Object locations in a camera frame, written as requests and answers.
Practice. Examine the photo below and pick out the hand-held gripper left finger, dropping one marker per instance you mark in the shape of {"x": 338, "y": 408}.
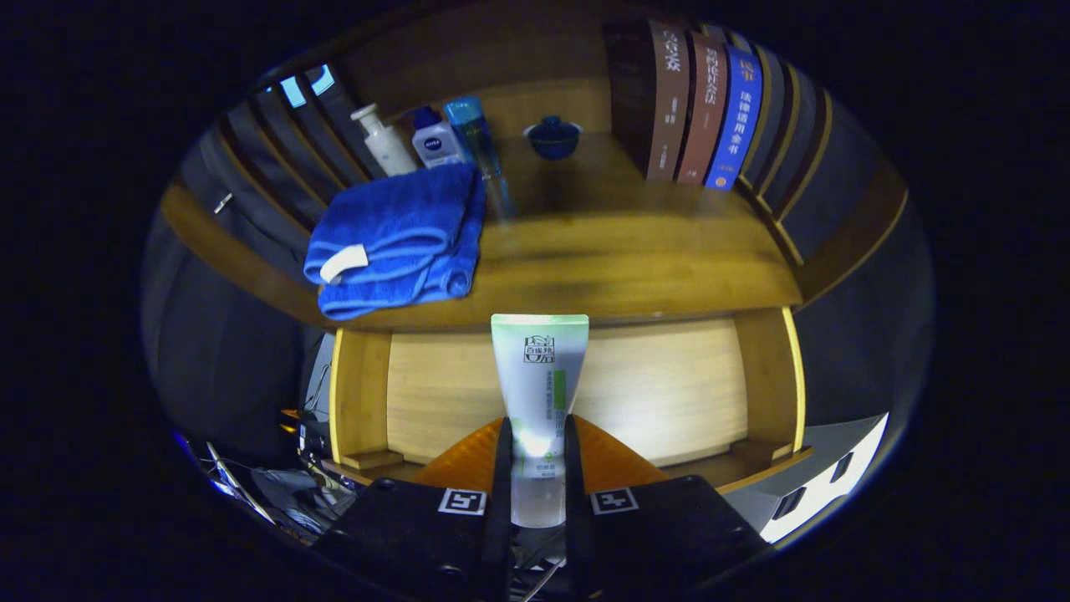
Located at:
{"x": 500, "y": 518}

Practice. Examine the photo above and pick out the black electronic device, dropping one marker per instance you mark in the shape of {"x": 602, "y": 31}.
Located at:
{"x": 313, "y": 439}

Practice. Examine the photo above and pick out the wooden cabinet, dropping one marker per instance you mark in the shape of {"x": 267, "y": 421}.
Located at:
{"x": 552, "y": 50}

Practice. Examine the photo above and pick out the blue folded towel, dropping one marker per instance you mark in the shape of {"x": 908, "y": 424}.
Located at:
{"x": 393, "y": 234}

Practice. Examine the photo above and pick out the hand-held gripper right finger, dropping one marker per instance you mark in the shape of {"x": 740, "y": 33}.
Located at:
{"x": 575, "y": 518}

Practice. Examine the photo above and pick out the reddish brown book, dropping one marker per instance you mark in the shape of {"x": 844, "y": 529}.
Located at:
{"x": 704, "y": 109}

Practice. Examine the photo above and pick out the teal bottle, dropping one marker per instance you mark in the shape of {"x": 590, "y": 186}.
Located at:
{"x": 476, "y": 138}

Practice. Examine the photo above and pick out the dark brown book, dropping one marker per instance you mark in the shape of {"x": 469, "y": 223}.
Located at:
{"x": 664, "y": 100}

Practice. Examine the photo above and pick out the white pump bottle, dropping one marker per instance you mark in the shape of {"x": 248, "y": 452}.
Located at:
{"x": 389, "y": 146}

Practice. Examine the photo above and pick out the wooden countertop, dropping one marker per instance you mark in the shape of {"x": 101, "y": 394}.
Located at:
{"x": 602, "y": 251}

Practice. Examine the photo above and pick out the white panel with dark slots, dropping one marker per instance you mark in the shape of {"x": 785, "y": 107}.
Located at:
{"x": 819, "y": 493}

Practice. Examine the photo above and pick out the wooden drawer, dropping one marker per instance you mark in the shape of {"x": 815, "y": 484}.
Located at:
{"x": 669, "y": 385}

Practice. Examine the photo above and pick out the blue book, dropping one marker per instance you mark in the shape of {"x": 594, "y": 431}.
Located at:
{"x": 736, "y": 117}

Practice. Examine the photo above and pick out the dark blue lidded teacup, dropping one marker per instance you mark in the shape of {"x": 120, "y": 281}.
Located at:
{"x": 553, "y": 140}

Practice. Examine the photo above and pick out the white blue-capped lotion bottle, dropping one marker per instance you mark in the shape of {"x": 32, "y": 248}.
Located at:
{"x": 436, "y": 142}

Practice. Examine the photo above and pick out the white green tube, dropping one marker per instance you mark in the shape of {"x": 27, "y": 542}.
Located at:
{"x": 539, "y": 368}

